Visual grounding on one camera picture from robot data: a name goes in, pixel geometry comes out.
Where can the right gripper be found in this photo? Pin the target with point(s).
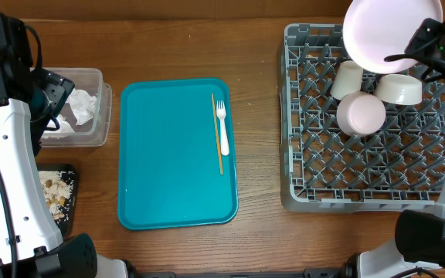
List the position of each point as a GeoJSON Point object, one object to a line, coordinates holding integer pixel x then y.
{"type": "Point", "coordinates": [431, 40]}

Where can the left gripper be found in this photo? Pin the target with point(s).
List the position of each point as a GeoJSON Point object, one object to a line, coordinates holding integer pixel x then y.
{"type": "Point", "coordinates": [59, 86]}

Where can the white napkin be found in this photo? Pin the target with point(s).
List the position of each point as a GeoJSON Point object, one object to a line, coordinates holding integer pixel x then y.
{"type": "Point", "coordinates": [82, 105]}

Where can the pink plate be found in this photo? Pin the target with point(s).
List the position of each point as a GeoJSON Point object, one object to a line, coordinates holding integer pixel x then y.
{"type": "Point", "coordinates": [375, 29]}

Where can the white bowl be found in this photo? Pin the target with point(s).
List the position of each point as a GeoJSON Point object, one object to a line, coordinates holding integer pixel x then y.
{"type": "Point", "coordinates": [399, 89]}

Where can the white plastic cup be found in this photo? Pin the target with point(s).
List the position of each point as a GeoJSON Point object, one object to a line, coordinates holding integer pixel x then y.
{"type": "Point", "coordinates": [347, 80]}

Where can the rice and peanut scraps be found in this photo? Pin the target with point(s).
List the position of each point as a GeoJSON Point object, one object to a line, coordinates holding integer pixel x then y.
{"type": "Point", "coordinates": [58, 189]}

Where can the pink bowl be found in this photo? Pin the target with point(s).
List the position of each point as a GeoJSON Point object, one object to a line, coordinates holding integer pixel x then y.
{"type": "Point", "coordinates": [360, 114]}

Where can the wooden chopstick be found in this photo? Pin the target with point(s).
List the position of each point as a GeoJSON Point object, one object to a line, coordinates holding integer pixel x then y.
{"type": "Point", "coordinates": [217, 135]}

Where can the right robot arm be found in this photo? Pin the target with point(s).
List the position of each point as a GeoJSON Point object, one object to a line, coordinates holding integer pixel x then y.
{"type": "Point", "coordinates": [419, 242]}

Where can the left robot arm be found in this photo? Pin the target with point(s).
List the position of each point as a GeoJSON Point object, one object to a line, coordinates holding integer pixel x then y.
{"type": "Point", "coordinates": [31, 244]}

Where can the black waste tray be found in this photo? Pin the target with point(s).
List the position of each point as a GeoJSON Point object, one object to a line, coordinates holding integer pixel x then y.
{"type": "Point", "coordinates": [65, 226]}

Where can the grey dishwasher rack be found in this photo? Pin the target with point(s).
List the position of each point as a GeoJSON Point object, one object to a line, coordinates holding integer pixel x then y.
{"type": "Point", "coordinates": [400, 166]}

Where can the clear plastic bin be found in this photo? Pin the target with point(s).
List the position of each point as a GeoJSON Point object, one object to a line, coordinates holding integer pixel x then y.
{"type": "Point", "coordinates": [94, 132]}

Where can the teal plastic tray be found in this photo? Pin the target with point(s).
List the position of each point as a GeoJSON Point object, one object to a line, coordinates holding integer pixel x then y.
{"type": "Point", "coordinates": [168, 172]}

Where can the white plastic fork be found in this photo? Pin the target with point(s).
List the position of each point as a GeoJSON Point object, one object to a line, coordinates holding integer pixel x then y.
{"type": "Point", "coordinates": [221, 114]}

